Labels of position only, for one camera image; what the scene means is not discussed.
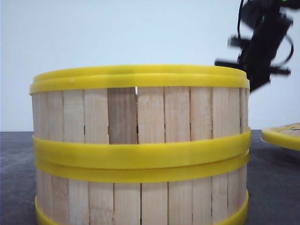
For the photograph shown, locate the yellow rimmed steamer lid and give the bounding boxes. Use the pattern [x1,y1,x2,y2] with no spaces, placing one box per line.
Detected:
[262,122,300,151]

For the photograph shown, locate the front bamboo steamer basket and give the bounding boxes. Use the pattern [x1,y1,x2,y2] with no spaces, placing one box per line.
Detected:
[35,152,249,225]

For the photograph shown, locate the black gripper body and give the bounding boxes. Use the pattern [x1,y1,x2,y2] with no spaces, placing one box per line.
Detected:
[214,0,293,91]

